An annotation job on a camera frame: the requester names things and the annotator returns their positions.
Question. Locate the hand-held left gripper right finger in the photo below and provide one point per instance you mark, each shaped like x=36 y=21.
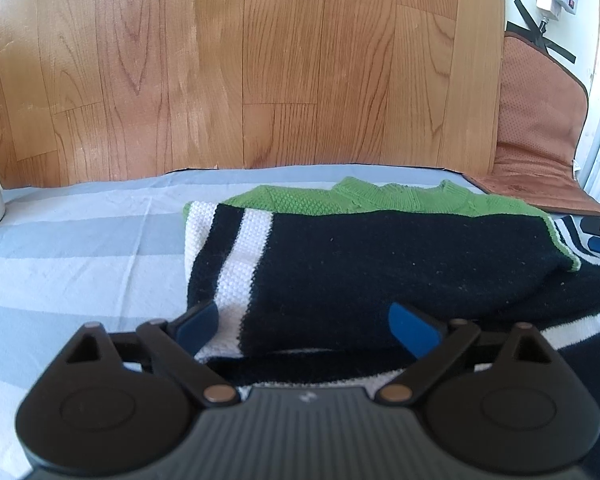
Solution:
x=412 y=330

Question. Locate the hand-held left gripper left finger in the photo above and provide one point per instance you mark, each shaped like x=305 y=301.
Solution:
x=197 y=327

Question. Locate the green and navy knit sweater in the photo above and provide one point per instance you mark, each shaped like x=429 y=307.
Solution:
x=380 y=265

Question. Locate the blue striped bed sheet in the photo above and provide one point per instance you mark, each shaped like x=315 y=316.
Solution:
x=80 y=260

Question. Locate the brown perforated seat cushion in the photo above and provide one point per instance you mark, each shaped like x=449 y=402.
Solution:
x=535 y=125

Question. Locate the black tape strips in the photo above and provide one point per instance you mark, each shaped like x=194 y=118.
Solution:
x=555 y=47

